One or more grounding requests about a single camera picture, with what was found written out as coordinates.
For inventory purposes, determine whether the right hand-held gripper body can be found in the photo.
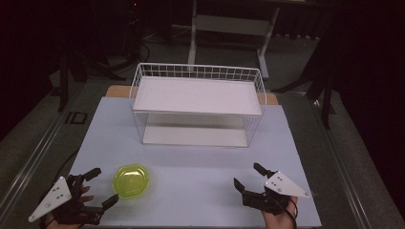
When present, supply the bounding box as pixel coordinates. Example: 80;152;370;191
242;171;311;215

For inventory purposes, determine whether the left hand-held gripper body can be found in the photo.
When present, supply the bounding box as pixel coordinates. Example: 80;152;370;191
28;174;105;226

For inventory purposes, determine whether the green plastic plate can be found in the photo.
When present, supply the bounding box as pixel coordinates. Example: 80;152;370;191
112;163;151;200

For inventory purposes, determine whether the white wire shelf rack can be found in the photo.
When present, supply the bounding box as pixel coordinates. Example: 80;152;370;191
128;62;268;149

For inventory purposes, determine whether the person's left hand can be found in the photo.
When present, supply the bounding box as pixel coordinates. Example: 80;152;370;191
45;185;96;229

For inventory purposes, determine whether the person's right hand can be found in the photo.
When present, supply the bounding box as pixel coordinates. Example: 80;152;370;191
261;196;300;229

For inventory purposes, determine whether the light blue table mat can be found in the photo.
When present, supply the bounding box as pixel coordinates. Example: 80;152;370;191
68;96;323;229

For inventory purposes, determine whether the black floor plate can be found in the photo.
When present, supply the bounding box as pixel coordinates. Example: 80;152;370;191
64;111;89;126

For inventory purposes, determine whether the black stand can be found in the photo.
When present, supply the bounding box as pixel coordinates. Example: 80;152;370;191
273;63;337;131
56;52;84;113

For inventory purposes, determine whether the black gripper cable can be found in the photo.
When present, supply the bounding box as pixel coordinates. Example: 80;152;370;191
51;148;80;184
276;196;299;229

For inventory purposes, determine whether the metal rail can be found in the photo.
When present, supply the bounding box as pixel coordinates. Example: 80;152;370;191
0;83;85;218
304;91;375;229

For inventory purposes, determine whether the bundle of black cables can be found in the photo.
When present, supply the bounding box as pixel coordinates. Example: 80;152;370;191
79;28;152;82

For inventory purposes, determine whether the white metal desk frame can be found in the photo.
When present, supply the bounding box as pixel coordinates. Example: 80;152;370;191
186;0;282;80

